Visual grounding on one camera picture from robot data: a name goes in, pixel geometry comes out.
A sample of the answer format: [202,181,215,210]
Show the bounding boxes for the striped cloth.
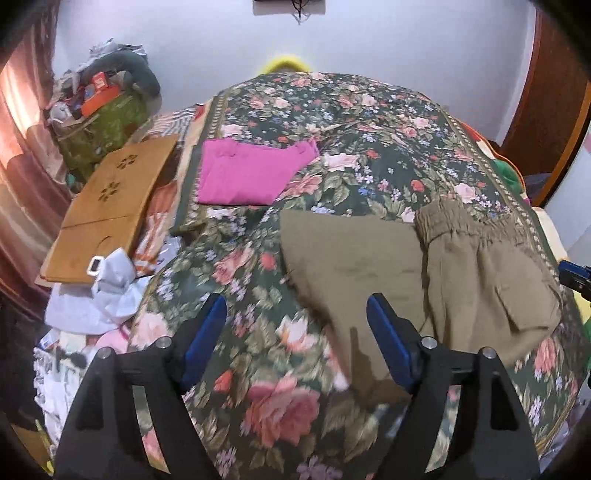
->
[148,106,208,145]

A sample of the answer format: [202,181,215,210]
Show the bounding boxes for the floral bed blanket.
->
[129,70,583,480]

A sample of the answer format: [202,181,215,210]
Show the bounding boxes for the pink folded garment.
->
[196,138,321,206]

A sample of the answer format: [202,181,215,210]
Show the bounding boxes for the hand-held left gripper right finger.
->
[366,292,541,480]

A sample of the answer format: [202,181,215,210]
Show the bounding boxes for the yellow foam tube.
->
[259,54,315,75]

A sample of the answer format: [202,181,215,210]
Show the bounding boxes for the orange box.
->
[81,85,117,116]

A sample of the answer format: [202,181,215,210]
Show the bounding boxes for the white plastic bag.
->
[45,248,155,334]

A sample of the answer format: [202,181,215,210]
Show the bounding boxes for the olive green pants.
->
[279,196,564,402]

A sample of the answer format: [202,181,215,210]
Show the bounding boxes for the pink curtain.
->
[0,9,75,319]

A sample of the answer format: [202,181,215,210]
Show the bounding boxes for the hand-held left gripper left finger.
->
[54,293,228,480]

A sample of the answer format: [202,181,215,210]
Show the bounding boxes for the grey plush pillow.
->
[99,48,162,99]

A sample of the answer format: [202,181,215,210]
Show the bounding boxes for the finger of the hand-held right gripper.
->
[558,260,591,301]

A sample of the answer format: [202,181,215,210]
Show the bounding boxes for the green fabric storage bag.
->
[55,92,149,182]

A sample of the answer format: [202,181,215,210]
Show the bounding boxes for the pile of grey clothes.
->
[58,41,148,88]

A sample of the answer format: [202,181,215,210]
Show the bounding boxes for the wooden lap desk board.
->
[39,136,179,284]

